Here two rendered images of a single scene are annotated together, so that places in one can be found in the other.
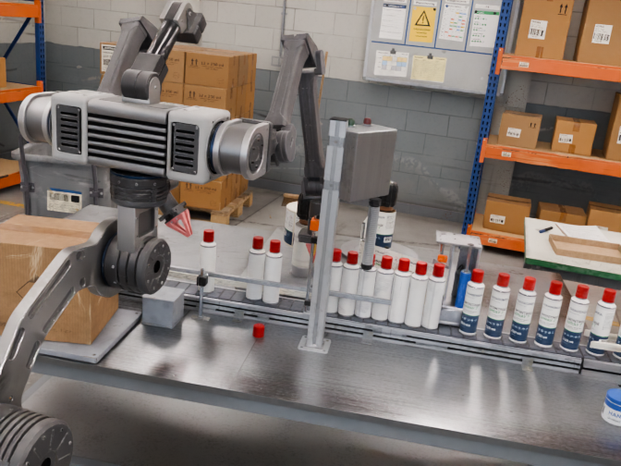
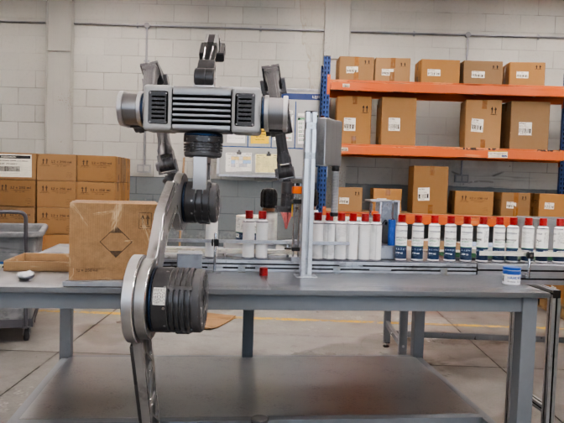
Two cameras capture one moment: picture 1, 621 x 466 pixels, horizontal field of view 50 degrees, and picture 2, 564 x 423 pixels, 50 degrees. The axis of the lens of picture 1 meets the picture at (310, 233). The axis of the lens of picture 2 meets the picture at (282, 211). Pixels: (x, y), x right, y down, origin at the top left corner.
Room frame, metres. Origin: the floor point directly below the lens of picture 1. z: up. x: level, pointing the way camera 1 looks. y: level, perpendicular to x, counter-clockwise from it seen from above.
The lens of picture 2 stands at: (-0.59, 0.67, 1.22)
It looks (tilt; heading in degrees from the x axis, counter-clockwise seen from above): 3 degrees down; 345
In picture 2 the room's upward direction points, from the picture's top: 2 degrees clockwise
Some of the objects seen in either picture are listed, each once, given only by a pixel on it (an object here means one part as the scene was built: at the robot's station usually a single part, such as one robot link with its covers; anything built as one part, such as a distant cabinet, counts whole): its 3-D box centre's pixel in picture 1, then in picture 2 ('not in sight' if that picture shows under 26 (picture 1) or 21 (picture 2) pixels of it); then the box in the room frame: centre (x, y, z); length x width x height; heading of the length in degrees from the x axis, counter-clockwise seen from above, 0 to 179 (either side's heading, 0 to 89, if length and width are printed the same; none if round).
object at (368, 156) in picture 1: (360, 161); (322, 143); (1.83, -0.12, 1.38); 0.17 x 0.10 x 0.19; 137
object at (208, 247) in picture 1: (207, 261); (211, 233); (1.98, 0.32, 0.98); 0.05 x 0.05 x 0.20
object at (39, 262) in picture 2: not in sight; (51, 262); (2.07, 0.96, 0.85); 0.30 x 0.26 x 0.04; 82
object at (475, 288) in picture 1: (472, 301); (401, 237); (1.86, -0.51, 0.98); 0.05 x 0.05 x 0.20
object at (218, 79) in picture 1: (179, 129); (67, 225); (5.79, 1.23, 0.70); 1.20 x 0.82 x 1.39; 81
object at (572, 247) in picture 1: (588, 249); (435, 244); (3.07, -1.34, 0.82); 0.34 x 0.24 x 0.03; 81
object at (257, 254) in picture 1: (256, 267); (248, 234); (1.96, 0.16, 0.98); 0.05 x 0.05 x 0.20
